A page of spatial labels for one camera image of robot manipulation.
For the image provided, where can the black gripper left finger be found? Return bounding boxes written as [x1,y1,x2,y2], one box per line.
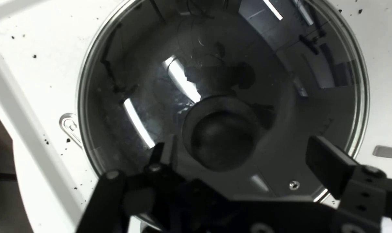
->
[146,135,177,172]

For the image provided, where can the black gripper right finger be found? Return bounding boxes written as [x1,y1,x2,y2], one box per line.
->
[307,136,359,199]

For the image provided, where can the white plastic tray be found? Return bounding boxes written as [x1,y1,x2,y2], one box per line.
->
[0,0,392,233]

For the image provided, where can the glass lid with black knob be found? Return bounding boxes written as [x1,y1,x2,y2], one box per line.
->
[78,0,369,201]

